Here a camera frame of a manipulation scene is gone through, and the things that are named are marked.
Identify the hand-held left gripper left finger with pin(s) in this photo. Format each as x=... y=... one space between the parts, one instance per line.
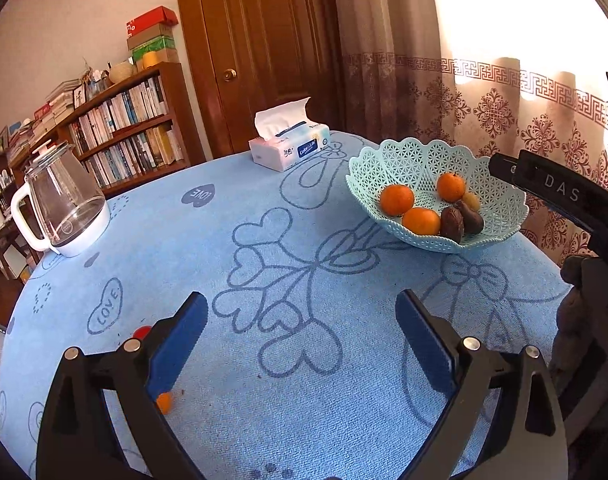
x=178 y=345

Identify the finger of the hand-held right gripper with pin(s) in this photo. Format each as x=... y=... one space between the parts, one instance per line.
x=501 y=167

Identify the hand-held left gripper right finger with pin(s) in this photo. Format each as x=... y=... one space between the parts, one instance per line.
x=426 y=345

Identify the small yellow fruit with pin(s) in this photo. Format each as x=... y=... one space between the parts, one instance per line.
x=473 y=201

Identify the orange tangerine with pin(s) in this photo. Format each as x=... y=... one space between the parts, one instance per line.
x=397 y=199
x=451 y=186
x=421 y=221

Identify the dark purple round fruit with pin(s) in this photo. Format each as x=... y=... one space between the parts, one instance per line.
x=451 y=224
x=474 y=221

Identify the light green plastic basket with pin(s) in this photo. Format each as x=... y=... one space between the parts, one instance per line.
x=409 y=160

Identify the person's right hand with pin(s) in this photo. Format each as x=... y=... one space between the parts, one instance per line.
x=579 y=305

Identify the small red fruit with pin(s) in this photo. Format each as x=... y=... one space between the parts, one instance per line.
x=143 y=332

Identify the small orange kumquat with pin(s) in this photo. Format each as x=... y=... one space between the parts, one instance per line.
x=163 y=403

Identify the beige patterned curtain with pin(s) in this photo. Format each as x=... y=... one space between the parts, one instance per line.
x=484 y=100

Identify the glass kettle with white base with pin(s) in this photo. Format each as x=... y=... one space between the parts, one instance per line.
x=58 y=195

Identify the long row of books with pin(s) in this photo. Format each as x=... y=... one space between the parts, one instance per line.
x=138 y=155

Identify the blue white tissue pack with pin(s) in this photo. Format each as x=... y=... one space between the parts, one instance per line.
x=294 y=152

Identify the brown wooden bookshelf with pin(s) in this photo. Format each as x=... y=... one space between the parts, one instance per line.
x=183 y=110

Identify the small dark open shelf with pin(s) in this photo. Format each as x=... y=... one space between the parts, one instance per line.
x=1 y=190

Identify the short row of books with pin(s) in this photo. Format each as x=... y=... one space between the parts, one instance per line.
x=123 y=110

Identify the stacks of books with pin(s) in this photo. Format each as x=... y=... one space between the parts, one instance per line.
x=48 y=110

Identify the brown wooden door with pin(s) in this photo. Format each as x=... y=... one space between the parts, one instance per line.
x=264 y=35

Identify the brass door knob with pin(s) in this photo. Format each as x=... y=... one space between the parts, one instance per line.
x=228 y=74

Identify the woven round vase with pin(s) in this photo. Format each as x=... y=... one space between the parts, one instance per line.
x=122 y=73

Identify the green box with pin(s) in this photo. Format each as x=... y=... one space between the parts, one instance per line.
x=153 y=46

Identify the brown cardboard box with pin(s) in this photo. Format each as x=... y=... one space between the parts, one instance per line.
x=148 y=36

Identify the red cardboard box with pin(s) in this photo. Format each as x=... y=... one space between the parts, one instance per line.
x=151 y=20

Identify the small picture frame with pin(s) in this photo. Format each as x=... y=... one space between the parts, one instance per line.
x=78 y=96

